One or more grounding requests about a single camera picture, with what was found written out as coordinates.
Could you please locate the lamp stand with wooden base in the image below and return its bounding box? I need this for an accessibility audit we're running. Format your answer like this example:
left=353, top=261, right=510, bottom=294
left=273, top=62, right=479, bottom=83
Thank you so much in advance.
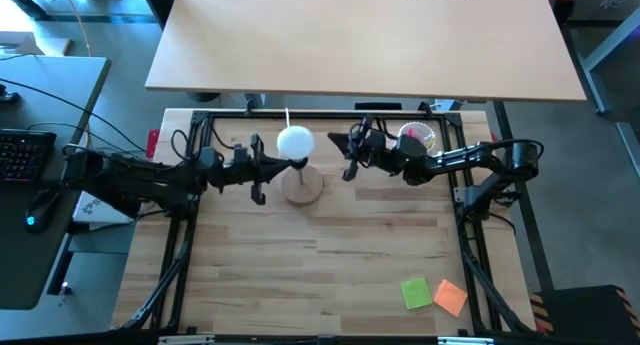
left=279, top=156, right=325, bottom=207

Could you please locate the grey metal desk frame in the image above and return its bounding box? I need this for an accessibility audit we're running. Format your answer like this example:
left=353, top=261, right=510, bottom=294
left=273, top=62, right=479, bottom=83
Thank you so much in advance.
left=579, top=4, right=640, bottom=179

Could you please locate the white cardboard box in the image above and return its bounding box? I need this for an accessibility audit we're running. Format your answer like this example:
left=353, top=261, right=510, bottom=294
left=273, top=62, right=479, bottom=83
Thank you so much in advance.
left=72, top=192, right=136, bottom=225

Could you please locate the white textured pen cup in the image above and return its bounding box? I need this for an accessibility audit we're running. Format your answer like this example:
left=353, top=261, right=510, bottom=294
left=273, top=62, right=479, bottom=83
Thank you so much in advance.
left=397, top=120, right=438, bottom=154

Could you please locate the green sticky note pad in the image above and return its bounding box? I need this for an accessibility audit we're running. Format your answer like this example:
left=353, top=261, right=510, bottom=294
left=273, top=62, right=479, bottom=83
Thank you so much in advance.
left=399, top=277, right=434, bottom=311

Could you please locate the dark grey desk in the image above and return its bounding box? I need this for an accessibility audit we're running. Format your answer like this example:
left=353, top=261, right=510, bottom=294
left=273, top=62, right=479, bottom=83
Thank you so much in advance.
left=0, top=55, right=112, bottom=311

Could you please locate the brown cardboard box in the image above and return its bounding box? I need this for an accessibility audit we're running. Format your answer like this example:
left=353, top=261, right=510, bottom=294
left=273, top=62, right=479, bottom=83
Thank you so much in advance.
left=0, top=30, right=74, bottom=58

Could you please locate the black computer mouse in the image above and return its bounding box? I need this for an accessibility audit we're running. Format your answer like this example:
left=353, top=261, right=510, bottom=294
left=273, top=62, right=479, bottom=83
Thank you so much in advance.
left=23, top=188, right=62, bottom=235

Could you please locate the orange sticky note pad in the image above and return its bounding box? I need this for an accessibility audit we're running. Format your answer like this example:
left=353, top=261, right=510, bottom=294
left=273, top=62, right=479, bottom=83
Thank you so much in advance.
left=432, top=278, right=469, bottom=318

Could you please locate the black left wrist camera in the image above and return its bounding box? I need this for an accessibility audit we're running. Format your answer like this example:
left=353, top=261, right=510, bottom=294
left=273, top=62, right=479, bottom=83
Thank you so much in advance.
left=197, top=145, right=225, bottom=191

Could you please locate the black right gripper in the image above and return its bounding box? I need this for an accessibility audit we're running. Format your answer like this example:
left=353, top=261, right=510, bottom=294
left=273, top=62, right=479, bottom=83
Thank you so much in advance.
left=326, top=114, right=399, bottom=183

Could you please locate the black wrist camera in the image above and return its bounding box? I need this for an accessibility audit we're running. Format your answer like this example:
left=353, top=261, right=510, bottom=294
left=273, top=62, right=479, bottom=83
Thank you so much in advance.
left=394, top=133, right=429, bottom=169
left=197, top=145, right=225, bottom=191

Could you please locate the black keyboard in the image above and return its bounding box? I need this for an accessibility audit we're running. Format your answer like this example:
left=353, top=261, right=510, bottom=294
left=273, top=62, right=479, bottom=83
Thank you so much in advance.
left=0, top=128, right=58, bottom=187

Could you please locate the silver metal bracket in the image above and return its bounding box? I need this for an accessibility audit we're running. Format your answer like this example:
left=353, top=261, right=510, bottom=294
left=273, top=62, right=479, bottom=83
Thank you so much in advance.
left=437, top=336, right=495, bottom=345
left=158, top=334, right=217, bottom=345

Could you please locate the black hazard-striped box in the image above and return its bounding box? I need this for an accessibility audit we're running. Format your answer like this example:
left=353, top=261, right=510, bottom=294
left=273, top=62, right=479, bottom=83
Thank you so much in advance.
left=528, top=283, right=640, bottom=345

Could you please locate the light wood desk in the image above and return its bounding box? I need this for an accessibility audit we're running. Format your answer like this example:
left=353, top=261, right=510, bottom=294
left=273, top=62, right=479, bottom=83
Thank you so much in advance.
left=144, top=0, right=588, bottom=103

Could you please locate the white flood lightbulb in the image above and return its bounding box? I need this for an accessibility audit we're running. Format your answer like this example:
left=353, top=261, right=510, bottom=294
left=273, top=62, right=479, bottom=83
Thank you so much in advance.
left=275, top=125, right=317, bottom=161

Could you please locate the red table edge tag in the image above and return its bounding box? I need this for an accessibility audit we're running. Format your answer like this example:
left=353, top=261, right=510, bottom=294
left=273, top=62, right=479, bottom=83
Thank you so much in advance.
left=145, top=129, right=161, bottom=159

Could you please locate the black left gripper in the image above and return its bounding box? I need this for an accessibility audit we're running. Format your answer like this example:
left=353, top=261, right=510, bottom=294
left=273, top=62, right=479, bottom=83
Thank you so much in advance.
left=219, top=132, right=297, bottom=207

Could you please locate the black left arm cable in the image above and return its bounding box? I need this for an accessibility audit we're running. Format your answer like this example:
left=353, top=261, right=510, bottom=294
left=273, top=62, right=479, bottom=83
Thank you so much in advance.
left=169, top=126, right=237, bottom=162

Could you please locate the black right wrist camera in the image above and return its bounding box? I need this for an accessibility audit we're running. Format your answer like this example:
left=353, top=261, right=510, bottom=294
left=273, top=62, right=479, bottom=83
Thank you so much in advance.
left=394, top=133, right=429, bottom=169

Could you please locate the black desk cable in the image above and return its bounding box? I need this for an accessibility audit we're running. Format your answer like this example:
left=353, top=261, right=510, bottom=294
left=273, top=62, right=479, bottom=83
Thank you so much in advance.
left=0, top=77, right=151, bottom=154

